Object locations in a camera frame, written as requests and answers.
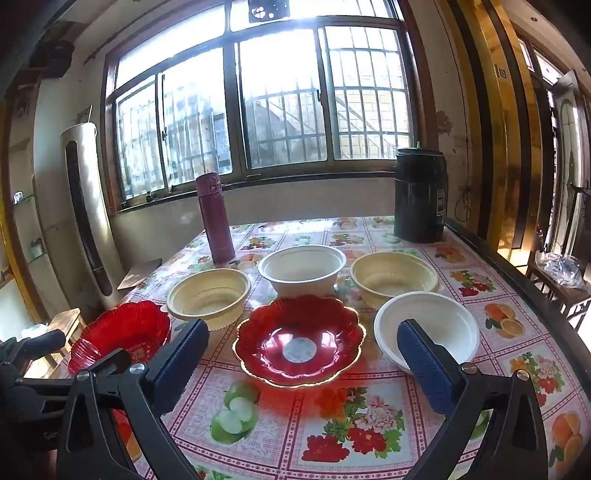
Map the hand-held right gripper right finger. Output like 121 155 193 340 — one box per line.
396 318 548 480

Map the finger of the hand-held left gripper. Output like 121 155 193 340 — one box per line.
14 348 132 398
0 330 66 366

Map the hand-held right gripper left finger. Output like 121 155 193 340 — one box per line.
56 318 211 480

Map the cream ribbed plastic bowl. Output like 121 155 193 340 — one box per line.
349 251 439 311
166 268 252 332

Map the wooden stool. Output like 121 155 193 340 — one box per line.
23 307 86 379

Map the shallow white foam bowl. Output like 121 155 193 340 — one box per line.
373 292 481 374

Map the floral fruit print tablecloth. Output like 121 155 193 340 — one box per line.
115 216 591 480

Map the dark wooden chair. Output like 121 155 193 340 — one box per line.
526 182 591 330

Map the deep white foam bowl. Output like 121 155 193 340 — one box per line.
257 244 347 300

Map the purple thermos bottle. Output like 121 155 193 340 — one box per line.
195 172 237 265

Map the black electric cooker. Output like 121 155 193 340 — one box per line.
393 144 450 244

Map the clear plastic bag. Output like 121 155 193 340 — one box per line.
542 253 589 291

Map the white tower air conditioner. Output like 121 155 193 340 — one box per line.
60 122 125 298

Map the barred window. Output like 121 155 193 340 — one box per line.
100 14 437 204

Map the window exhaust fan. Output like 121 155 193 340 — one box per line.
248 0 289 23

